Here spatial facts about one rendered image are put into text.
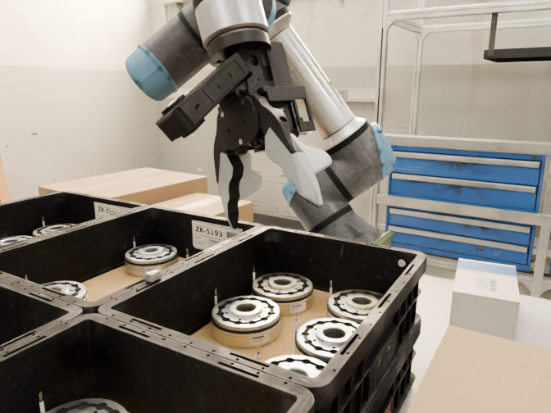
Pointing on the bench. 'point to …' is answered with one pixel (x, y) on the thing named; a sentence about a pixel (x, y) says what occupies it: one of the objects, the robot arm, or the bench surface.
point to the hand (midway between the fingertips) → (267, 222)
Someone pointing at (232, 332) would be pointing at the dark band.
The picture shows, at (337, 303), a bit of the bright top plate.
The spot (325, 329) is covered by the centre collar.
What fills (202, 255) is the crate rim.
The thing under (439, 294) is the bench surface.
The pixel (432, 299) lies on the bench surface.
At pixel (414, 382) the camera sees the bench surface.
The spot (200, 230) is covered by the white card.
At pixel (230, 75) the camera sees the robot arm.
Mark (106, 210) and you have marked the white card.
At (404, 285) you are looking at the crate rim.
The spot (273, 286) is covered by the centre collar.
